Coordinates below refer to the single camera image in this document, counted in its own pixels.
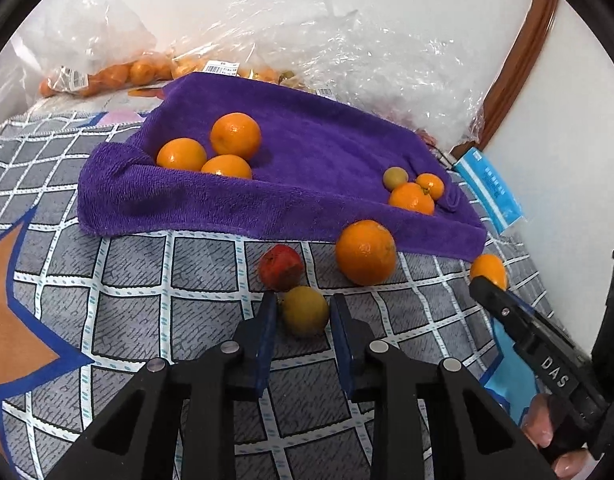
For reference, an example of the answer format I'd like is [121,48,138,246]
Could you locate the blue tissue pack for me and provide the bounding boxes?
[454,147,528,235]

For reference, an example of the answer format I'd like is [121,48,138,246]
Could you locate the person's right hand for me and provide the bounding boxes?
[521,392,590,478]

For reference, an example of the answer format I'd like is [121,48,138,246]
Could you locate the small mandarin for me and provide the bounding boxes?
[415,173,446,201]
[469,253,508,291]

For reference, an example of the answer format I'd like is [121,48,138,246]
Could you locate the clear bag of yellow-green fruits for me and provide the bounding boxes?
[277,67,338,98]

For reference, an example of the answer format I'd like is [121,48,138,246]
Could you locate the clear bag of kumquats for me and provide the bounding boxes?
[169,35,308,88]

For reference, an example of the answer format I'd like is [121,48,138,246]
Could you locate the purple towel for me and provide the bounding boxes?
[77,71,488,262]

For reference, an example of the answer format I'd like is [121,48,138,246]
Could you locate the grey checked bed sheet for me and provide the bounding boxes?
[0,97,588,480]

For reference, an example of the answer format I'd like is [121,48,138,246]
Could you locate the large orange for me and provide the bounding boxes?
[335,219,398,287]

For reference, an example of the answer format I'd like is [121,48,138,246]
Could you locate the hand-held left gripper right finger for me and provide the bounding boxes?
[329,292,558,480]

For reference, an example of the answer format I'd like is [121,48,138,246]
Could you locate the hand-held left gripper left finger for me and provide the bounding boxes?
[47,290,279,480]

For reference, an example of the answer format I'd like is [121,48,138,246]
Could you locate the red fruit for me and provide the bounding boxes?
[258,245,305,292]

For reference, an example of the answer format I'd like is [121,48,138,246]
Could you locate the small yellow-green fruit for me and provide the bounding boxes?
[383,166,409,192]

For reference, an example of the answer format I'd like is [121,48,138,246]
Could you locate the brown wooden door frame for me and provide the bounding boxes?
[449,0,560,158]

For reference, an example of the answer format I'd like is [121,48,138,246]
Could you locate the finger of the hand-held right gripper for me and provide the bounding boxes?
[468,276,595,411]

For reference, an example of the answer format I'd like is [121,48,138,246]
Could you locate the large clear plastic bag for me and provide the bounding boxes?
[222,0,492,148]

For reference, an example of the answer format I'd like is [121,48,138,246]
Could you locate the clear bag of mandarins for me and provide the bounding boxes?
[10,0,175,101]

